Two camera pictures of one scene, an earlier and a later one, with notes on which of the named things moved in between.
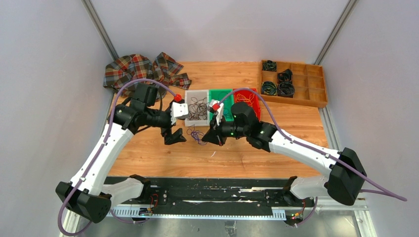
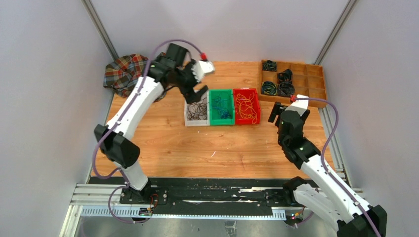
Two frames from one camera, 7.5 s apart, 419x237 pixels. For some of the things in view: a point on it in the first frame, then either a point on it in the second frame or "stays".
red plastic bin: x=249 y=96 stays
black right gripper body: x=225 y=130 → x=278 y=108
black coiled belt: x=285 y=76 stays
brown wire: x=198 y=109 stays
